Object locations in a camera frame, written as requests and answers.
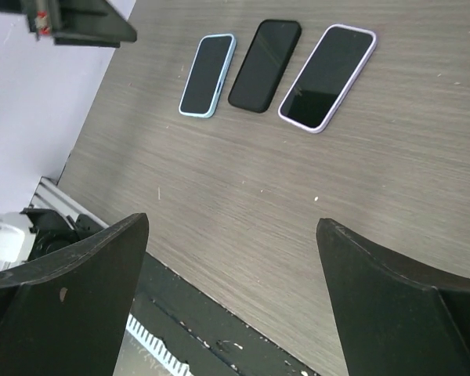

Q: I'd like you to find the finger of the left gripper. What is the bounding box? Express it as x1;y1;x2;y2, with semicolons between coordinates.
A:
21;0;137;48

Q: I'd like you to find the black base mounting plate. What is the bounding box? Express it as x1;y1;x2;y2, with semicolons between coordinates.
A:
129;255;316;375

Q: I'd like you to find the light blue phone case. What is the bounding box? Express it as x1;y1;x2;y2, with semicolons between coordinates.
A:
178;33;237;119

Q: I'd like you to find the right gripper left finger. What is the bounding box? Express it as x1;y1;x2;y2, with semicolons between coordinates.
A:
0;213;148;375

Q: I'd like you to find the lavender phone case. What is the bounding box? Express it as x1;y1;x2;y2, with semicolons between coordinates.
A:
277;23;378;135

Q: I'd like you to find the dark blue phone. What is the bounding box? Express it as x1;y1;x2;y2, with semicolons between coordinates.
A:
180;35;233;114

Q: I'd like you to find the black smartphone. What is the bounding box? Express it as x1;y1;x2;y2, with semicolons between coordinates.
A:
280;26;374;129
230;20;299;111

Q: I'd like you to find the black phone case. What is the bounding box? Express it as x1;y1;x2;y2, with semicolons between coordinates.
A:
226;18;302;115

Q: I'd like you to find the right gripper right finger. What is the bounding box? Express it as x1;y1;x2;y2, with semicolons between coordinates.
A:
316;219;470;375

